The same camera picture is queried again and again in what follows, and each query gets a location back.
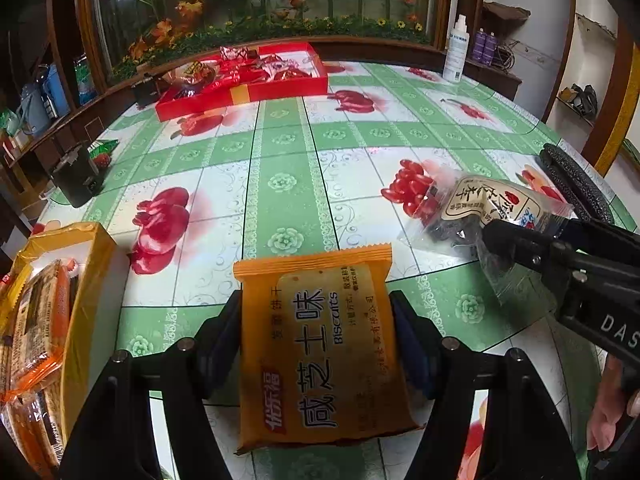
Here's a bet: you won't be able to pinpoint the clear packet of dark dates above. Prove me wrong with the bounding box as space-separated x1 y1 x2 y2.
397 172 576 306

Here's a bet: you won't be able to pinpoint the yellow cardboard box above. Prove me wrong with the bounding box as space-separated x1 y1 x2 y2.
0 222 132 461

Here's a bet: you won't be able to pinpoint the red cardboard box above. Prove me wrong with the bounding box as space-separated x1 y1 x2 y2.
155 42 329 122

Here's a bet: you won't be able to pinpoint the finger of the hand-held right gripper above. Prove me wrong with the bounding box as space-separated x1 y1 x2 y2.
482 219 571 281
560 219 640 261

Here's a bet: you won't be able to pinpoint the glass-fronted artificial flower display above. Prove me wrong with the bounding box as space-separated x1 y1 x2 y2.
75 0 451 91

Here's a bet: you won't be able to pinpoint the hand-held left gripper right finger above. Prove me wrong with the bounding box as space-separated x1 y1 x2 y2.
390 291 583 480

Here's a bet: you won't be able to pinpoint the orange-red cracker packet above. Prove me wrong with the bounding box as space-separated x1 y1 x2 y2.
0 259 72 401

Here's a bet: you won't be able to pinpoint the wooden sideboard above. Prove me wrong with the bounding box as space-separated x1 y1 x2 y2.
0 85 141 231

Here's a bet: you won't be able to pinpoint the small black box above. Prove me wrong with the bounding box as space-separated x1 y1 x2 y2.
132 72 162 108

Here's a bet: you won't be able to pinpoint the black cylindrical device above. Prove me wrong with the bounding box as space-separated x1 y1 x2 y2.
50 142 104 208

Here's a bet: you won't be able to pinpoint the orange biscuit packet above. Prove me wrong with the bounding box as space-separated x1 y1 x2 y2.
233 242 421 456

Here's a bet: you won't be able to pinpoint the grey-blue thermos jug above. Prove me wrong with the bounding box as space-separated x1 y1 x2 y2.
20 82 51 136

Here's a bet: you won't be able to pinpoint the low wooden side cabinet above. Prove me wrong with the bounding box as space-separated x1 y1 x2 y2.
465 55 523 101

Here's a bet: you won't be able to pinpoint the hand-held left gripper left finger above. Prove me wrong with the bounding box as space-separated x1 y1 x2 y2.
60 292 243 480

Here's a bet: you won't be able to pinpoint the pile of red wrapped candies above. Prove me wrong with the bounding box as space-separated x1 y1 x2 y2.
215 45 321 83

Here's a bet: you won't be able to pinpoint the black speckled disc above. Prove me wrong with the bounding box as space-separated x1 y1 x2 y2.
537 144 616 223

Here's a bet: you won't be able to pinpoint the person's right hand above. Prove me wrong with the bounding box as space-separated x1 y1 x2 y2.
587 357 640 453

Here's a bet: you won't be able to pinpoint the small green red packet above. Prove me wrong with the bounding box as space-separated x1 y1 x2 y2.
89 139 121 168

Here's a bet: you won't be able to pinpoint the green white bag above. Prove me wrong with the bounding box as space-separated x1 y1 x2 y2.
74 55 97 106

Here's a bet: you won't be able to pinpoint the dark shoes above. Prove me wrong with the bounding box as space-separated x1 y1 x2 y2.
559 82 599 117

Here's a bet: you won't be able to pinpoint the white spray bottle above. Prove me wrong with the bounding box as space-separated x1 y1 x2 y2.
442 14 471 82

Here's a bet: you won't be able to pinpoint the dark snack packet yellow label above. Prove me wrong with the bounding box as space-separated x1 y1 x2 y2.
181 60 217 88

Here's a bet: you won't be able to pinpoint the round biscuit packet black label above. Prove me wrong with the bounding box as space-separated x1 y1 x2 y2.
0 390 66 478

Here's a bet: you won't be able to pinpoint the green fruit-print tablecloth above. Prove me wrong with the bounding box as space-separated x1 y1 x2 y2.
30 57 631 480

